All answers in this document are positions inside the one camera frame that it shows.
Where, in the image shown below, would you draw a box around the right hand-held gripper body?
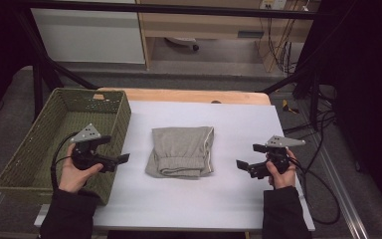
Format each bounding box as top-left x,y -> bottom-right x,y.
247,134 -> 306,180

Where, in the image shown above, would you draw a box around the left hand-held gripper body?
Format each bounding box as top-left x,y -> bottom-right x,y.
69,122 -> 119,173

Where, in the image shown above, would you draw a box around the green woven basket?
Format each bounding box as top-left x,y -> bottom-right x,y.
0,87 -> 133,206

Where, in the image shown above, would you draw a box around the grey pants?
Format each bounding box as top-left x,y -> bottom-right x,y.
144,125 -> 216,179

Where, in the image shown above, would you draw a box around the person's left hand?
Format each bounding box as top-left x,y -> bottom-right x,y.
58,142 -> 104,194

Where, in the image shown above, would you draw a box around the person's right hand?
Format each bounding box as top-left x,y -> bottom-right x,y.
265,147 -> 297,190

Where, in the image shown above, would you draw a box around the white table mat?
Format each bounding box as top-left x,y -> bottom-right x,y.
34,100 -> 316,233

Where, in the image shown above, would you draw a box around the yellow and black tool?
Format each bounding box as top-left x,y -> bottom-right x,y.
281,99 -> 300,116

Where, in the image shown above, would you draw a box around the black metal stand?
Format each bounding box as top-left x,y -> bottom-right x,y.
13,9 -> 99,124
260,63 -> 324,132

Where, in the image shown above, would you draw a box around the white cabinet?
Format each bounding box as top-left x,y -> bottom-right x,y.
30,0 -> 146,65

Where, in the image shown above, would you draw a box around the black curtain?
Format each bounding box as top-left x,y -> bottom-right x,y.
299,0 -> 382,220
0,0 -> 36,123

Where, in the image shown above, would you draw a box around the chair base with caster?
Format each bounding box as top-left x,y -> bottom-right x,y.
164,36 -> 200,52

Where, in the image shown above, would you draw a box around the wooden desk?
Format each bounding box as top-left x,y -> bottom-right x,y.
134,0 -> 316,73

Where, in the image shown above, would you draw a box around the white power strip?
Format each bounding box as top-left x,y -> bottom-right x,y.
259,0 -> 288,11

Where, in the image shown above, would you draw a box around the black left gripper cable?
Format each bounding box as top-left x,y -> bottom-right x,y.
50,131 -> 80,192

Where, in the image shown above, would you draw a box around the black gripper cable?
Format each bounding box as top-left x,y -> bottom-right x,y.
50,131 -> 80,192
287,154 -> 342,226

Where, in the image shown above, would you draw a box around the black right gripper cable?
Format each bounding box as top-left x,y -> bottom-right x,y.
287,154 -> 342,226

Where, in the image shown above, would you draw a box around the bundle of black cables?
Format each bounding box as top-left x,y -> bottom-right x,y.
266,0 -> 312,77

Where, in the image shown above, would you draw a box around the black frame crossbar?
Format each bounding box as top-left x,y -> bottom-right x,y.
19,0 -> 327,21

